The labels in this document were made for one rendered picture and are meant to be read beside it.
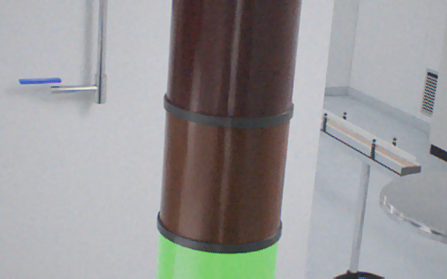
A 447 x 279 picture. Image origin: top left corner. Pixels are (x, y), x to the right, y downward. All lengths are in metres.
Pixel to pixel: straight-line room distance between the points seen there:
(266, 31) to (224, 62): 0.02
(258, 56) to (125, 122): 1.57
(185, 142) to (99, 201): 1.60
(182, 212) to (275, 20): 0.08
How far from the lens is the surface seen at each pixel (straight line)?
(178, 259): 0.35
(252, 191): 0.34
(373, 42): 9.73
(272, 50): 0.33
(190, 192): 0.34
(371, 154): 5.01
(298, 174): 2.11
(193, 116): 0.33
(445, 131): 8.13
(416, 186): 4.54
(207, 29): 0.32
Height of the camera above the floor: 2.39
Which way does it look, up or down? 17 degrees down
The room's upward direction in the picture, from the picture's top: 4 degrees clockwise
